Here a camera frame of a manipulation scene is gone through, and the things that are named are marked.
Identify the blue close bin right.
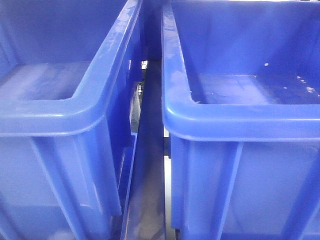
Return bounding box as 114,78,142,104
161,0,320,240

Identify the blue close bin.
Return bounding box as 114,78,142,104
161,0,320,240
0,0,142,240

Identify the blue close bin left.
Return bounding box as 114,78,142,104
0,0,142,240

